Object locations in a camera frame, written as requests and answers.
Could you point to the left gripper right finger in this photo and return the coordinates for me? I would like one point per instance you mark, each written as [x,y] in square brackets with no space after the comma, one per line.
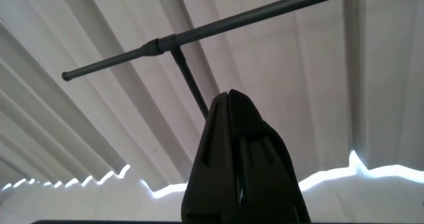
[265,191]

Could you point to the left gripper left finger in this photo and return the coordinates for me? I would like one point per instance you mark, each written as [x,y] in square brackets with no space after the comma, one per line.
[212,177]

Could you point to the black short-sleeved shirt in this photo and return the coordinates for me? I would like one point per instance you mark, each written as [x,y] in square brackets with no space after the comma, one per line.
[245,114]

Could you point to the black clothes rack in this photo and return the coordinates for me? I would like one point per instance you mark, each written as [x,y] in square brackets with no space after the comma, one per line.
[265,13]

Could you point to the white curtain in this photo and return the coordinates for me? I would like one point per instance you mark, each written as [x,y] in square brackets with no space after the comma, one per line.
[298,85]

